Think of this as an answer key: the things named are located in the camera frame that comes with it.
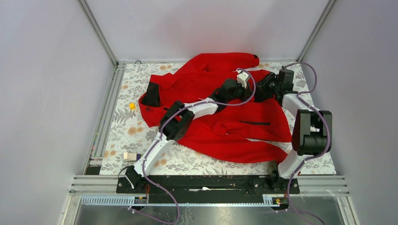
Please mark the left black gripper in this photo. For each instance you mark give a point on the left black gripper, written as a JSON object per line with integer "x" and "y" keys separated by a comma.
{"x": 245, "y": 93}

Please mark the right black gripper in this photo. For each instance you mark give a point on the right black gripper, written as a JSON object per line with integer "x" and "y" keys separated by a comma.
{"x": 270, "y": 77}

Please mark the red zip-up jacket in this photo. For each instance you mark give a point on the red zip-up jacket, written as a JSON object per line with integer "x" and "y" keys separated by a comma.
{"x": 241, "y": 133}

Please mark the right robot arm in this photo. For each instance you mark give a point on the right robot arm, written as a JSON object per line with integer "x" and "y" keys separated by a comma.
{"x": 311, "y": 136}

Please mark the floral patterned table mat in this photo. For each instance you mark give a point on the floral patterned table mat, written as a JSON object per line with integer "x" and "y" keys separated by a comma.
{"x": 129, "y": 133}

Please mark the multicoloured block row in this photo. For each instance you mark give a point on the multicoloured block row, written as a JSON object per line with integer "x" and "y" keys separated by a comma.
{"x": 130, "y": 157}

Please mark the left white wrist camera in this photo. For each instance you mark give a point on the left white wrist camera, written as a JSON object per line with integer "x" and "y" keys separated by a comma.
{"x": 242, "y": 77}

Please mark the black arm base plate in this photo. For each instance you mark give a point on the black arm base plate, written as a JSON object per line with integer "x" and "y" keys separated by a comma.
{"x": 203, "y": 189}

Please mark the aluminium frame rail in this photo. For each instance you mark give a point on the aluminium frame rail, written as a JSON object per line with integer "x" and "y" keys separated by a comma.
{"x": 101, "y": 190}

